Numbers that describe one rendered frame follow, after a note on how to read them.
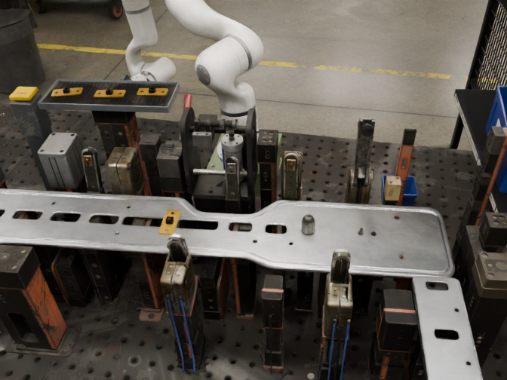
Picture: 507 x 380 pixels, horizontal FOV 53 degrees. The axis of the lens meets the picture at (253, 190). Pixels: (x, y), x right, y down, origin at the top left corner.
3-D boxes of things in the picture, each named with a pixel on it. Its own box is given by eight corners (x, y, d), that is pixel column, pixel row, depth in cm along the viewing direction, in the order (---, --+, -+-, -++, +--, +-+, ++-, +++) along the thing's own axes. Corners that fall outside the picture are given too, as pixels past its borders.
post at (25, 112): (51, 216, 175) (7, 104, 146) (60, 200, 180) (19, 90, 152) (73, 216, 174) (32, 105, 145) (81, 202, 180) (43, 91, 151)
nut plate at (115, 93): (93, 97, 143) (92, 93, 142) (97, 90, 146) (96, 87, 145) (122, 97, 143) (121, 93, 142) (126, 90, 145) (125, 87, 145)
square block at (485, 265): (447, 372, 127) (486, 279, 103) (442, 344, 133) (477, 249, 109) (481, 375, 126) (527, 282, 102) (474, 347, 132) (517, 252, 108)
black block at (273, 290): (256, 377, 128) (253, 306, 109) (261, 340, 136) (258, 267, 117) (289, 380, 127) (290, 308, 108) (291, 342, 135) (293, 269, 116)
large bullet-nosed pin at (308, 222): (300, 239, 124) (301, 219, 119) (301, 229, 126) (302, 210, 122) (314, 240, 123) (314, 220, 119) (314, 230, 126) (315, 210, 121)
